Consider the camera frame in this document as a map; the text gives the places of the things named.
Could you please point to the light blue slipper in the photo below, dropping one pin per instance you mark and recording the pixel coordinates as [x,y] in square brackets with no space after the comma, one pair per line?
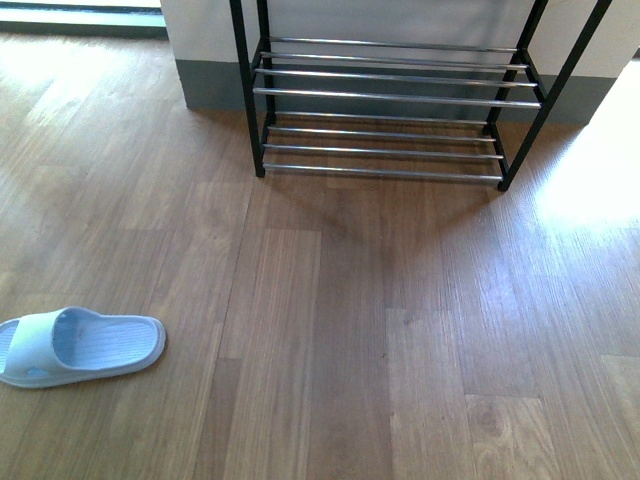
[75,344]

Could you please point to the black metal shoe rack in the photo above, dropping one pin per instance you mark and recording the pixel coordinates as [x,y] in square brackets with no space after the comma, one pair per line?
[397,109]

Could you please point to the dark window frame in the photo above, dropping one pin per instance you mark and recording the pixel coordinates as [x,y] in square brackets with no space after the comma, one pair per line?
[117,19]

